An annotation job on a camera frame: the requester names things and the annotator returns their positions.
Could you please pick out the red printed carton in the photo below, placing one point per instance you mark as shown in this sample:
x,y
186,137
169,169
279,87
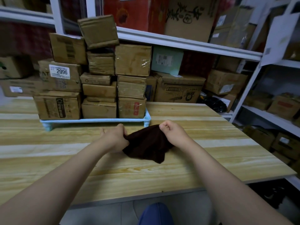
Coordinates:
x,y
133,11

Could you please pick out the white paper sheet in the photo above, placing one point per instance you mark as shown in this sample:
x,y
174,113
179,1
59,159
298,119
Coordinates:
x,y
279,38

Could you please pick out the cardboard carton with black calligraphy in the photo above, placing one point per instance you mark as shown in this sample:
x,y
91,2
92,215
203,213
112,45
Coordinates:
x,y
189,18

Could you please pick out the tall plain cardboard carton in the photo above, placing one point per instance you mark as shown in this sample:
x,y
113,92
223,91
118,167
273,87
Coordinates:
x,y
234,28

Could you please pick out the cardboard carton with white label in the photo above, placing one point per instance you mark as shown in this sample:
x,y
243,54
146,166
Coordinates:
x,y
225,81

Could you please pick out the white metal shelving unit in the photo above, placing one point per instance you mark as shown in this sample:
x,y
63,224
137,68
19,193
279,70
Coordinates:
x,y
187,43

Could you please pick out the person's left fingers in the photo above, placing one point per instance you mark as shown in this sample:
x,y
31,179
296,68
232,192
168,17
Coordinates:
x,y
122,131

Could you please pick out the dark brown cloth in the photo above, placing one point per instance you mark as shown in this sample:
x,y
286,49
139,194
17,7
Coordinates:
x,y
147,144

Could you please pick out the stack of brown cardboard boxes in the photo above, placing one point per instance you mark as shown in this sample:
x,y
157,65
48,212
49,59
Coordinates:
x,y
98,91

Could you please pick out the plain brown cardboard carton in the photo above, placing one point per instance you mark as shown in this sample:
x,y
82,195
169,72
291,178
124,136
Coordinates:
x,y
228,63

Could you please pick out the group of small cardboard cartons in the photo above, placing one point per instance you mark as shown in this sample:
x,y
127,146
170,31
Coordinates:
x,y
281,128

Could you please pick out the person's blue trouser leg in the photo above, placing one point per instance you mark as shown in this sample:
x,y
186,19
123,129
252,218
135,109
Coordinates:
x,y
156,214

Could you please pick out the cardboard carton with green print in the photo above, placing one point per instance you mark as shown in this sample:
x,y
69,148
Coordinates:
x,y
15,67

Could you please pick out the person's left hand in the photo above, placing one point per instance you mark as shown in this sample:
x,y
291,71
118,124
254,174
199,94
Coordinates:
x,y
113,139

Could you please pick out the person's right forearm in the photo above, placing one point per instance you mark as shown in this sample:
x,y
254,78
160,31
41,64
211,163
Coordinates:
x,y
225,185

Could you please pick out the person's right fingers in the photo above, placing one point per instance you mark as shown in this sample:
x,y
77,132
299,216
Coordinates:
x,y
165,126

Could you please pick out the teal box with white label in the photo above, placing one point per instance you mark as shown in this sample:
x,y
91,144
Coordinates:
x,y
166,59

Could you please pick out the light blue plastic rack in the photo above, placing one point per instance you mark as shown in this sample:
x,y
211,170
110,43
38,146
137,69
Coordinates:
x,y
93,120

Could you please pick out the narrow dark cardboard carton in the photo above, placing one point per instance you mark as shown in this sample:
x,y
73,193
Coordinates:
x,y
150,89

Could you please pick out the person's left forearm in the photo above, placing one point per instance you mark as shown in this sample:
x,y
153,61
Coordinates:
x,y
54,182

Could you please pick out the wide cardboard carton black print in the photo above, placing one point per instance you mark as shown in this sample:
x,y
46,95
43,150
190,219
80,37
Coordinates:
x,y
179,89

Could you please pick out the person's right hand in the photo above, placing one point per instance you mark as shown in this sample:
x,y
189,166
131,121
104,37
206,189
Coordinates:
x,y
177,134

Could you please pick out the dark red patterned carton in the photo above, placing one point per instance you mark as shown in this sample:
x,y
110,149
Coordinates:
x,y
23,39

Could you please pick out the flat long cardboard carton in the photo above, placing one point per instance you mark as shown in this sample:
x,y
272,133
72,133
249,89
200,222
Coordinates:
x,y
22,87

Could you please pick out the black plastic bag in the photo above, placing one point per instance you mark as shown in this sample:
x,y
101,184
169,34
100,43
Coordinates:
x,y
214,104

